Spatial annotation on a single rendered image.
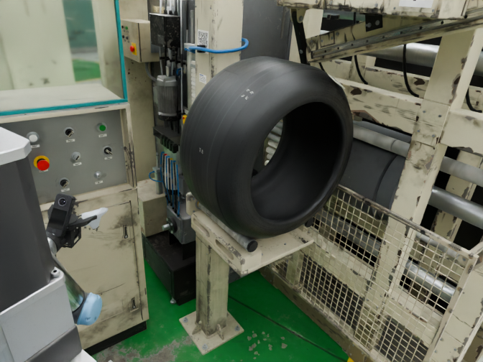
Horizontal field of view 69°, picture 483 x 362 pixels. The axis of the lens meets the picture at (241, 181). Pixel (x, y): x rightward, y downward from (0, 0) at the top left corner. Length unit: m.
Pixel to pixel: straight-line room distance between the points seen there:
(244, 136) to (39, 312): 0.67
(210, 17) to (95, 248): 1.05
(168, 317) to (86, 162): 1.08
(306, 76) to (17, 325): 0.89
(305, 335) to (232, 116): 1.51
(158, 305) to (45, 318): 1.84
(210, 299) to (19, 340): 1.49
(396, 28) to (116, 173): 1.18
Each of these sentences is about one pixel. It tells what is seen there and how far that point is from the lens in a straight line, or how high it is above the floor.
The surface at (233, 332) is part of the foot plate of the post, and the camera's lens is 2.12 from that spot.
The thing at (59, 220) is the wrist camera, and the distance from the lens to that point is 1.08.
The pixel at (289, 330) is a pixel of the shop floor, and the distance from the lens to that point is 2.18.
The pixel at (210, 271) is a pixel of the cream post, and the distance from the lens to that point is 1.75.
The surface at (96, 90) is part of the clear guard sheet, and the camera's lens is 1.44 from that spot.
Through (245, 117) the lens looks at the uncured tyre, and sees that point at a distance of 0.96.
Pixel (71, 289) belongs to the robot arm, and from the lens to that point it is 0.90.
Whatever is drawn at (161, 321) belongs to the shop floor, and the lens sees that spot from 2.20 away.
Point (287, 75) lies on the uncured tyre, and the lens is 1.03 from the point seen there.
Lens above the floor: 1.65
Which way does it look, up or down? 27 degrees down
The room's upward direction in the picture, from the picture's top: 4 degrees clockwise
